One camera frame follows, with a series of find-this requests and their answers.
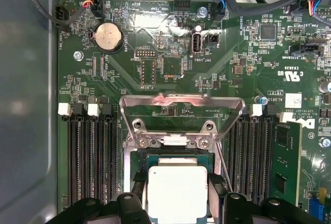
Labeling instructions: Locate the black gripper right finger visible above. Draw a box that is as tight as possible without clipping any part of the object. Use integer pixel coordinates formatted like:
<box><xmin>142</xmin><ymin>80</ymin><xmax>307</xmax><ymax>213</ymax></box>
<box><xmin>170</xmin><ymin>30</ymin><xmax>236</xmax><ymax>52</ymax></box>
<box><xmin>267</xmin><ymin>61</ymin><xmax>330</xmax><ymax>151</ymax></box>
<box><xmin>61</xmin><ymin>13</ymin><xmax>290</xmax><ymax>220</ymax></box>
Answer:
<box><xmin>208</xmin><ymin>173</ymin><xmax>325</xmax><ymax>224</ymax></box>

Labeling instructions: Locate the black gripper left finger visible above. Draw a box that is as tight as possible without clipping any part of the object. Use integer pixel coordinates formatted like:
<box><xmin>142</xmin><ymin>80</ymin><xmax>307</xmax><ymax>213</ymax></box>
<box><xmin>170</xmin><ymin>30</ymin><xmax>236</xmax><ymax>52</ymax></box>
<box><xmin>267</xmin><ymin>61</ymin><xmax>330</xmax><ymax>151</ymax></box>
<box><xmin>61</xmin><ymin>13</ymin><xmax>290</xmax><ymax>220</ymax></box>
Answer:
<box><xmin>45</xmin><ymin>173</ymin><xmax>147</xmax><ymax>224</ymax></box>

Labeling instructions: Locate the metal locking lever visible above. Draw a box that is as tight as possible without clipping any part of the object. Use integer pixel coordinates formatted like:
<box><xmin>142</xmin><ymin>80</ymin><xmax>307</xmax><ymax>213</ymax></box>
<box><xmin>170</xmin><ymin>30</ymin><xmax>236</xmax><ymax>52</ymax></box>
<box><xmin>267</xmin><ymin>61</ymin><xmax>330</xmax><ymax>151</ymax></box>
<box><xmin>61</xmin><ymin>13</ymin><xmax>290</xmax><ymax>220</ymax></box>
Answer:
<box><xmin>215</xmin><ymin>140</ymin><xmax>235</xmax><ymax>193</ymax></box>

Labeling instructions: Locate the silver CPU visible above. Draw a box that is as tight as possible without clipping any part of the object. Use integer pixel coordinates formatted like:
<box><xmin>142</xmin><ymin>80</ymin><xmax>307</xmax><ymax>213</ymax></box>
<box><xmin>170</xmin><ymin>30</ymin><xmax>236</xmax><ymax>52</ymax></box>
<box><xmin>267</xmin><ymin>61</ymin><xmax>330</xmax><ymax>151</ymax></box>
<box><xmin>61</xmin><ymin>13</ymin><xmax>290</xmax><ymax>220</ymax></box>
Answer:
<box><xmin>145</xmin><ymin>153</ymin><xmax>209</xmax><ymax>224</ymax></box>

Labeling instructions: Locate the metal socket cover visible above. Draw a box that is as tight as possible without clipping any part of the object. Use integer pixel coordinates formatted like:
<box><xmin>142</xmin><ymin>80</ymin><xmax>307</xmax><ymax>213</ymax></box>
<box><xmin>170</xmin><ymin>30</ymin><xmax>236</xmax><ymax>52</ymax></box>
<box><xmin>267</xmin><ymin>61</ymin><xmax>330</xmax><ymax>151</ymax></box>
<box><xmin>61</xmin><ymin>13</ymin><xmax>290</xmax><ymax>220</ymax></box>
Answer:
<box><xmin>119</xmin><ymin>92</ymin><xmax>246</xmax><ymax>142</ymax></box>

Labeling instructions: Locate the CPU socket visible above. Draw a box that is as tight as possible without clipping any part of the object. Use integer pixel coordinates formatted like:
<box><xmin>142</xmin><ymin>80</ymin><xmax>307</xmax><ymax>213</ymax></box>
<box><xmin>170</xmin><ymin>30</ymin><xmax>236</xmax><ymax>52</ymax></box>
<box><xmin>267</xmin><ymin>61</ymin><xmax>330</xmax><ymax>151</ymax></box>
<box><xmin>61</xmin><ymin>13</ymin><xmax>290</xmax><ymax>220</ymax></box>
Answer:
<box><xmin>123</xmin><ymin>130</ymin><xmax>223</xmax><ymax>196</ymax></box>

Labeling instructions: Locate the black RAM slot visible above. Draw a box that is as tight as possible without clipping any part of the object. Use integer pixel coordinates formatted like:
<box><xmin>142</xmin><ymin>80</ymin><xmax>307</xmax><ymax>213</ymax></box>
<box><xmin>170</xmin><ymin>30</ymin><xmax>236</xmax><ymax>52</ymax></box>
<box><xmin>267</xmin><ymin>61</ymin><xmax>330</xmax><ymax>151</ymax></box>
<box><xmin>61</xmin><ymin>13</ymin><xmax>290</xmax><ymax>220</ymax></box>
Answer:
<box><xmin>100</xmin><ymin>103</ymin><xmax>121</xmax><ymax>204</ymax></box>
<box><xmin>72</xmin><ymin>102</ymin><xmax>96</xmax><ymax>206</ymax></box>
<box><xmin>254</xmin><ymin>103</ymin><xmax>276</xmax><ymax>205</ymax></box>
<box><xmin>58</xmin><ymin>102</ymin><xmax>83</xmax><ymax>206</ymax></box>
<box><xmin>227</xmin><ymin>110</ymin><xmax>250</xmax><ymax>201</ymax></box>
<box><xmin>242</xmin><ymin>103</ymin><xmax>263</xmax><ymax>204</ymax></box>
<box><xmin>87</xmin><ymin>103</ymin><xmax>109</xmax><ymax>206</ymax></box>

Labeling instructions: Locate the green RAM stick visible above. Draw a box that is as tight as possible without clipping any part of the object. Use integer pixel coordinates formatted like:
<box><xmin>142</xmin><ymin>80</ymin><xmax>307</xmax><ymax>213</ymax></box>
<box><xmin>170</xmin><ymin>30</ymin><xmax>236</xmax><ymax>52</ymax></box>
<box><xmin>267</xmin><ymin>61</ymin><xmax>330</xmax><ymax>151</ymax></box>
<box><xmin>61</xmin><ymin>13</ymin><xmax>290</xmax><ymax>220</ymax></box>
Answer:
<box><xmin>273</xmin><ymin>111</ymin><xmax>303</xmax><ymax>208</ymax></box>

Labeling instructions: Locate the green motherboard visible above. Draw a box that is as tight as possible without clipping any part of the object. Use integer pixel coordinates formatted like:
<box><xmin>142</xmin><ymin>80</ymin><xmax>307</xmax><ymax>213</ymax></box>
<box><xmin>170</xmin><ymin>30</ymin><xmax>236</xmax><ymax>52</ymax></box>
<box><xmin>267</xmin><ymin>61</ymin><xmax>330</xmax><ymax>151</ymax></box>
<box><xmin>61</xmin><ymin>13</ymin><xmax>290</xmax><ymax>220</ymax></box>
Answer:
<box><xmin>57</xmin><ymin>0</ymin><xmax>331</xmax><ymax>224</ymax></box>

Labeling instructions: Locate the black PC case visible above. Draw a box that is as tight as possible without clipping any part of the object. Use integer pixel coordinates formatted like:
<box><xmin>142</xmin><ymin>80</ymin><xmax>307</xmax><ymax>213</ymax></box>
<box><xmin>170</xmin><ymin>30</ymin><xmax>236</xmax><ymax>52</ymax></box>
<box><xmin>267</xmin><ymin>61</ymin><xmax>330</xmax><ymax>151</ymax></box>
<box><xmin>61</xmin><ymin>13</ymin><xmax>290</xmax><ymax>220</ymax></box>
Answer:
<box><xmin>0</xmin><ymin>0</ymin><xmax>331</xmax><ymax>224</ymax></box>

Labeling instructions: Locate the coin cell battery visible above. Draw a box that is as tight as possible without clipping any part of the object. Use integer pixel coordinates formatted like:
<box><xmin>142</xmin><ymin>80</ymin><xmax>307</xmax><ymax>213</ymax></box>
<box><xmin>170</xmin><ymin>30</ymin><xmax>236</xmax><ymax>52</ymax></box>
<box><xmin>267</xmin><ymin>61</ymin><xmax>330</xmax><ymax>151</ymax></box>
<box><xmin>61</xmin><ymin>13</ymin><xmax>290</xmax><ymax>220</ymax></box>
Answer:
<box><xmin>92</xmin><ymin>21</ymin><xmax>124</xmax><ymax>53</ymax></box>

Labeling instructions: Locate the thin black cable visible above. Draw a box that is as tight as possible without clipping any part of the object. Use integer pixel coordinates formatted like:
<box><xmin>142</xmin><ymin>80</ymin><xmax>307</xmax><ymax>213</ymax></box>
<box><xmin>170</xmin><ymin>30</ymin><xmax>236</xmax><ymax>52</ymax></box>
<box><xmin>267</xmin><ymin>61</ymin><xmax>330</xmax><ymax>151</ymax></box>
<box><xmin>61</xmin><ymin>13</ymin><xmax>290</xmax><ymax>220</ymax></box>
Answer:
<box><xmin>20</xmin><ymin>0</ymin><xmax>87</xmax><ymax>32</ymax></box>

